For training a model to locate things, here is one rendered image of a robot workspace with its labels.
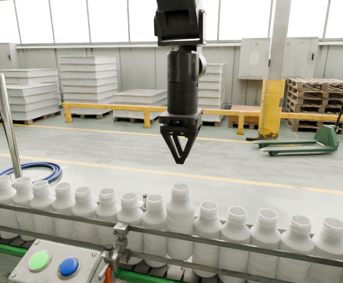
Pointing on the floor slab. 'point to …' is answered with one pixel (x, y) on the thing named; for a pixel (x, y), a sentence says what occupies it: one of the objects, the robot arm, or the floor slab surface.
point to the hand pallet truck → (326, 133)
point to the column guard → (271, 108)
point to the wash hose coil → (36, 165)
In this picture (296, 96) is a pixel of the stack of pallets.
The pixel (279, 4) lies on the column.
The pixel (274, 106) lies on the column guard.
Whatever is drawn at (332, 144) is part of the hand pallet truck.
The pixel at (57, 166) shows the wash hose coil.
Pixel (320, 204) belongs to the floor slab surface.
